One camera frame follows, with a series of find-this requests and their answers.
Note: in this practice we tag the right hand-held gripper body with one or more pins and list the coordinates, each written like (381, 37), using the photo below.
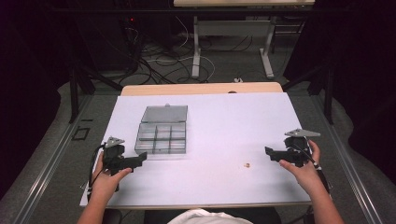
(296, 146)

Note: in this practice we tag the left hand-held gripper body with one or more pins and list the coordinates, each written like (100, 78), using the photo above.
(112, 154)

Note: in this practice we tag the person's left hand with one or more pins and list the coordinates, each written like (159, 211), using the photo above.
(106, 182)

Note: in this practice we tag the person's right hand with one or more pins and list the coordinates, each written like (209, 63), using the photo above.
(306, 175)

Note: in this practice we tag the small tan piece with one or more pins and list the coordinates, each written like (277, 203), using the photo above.
(247, 165)

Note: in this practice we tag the clear plastic compartment box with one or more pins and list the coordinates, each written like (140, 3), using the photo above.
(163, 130)

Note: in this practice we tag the white table cover sheet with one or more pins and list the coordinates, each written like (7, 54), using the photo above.
(218, 130)

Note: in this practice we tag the black metal stand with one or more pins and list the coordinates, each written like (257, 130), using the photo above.
(74, 93)
(328, 90)

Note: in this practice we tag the white floor plug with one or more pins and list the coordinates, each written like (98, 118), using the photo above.
(238, 80)

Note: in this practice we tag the person's white shirt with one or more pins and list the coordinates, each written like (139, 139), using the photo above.
(208, 217)

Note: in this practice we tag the black power strip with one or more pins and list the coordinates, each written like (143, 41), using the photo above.
(130, 23)

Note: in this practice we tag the aluminium floor rail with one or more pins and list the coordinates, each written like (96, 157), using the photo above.
(46, 174)
(348, 168)

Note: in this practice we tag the white metal desk frame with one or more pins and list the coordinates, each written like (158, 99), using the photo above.
(230, 28)

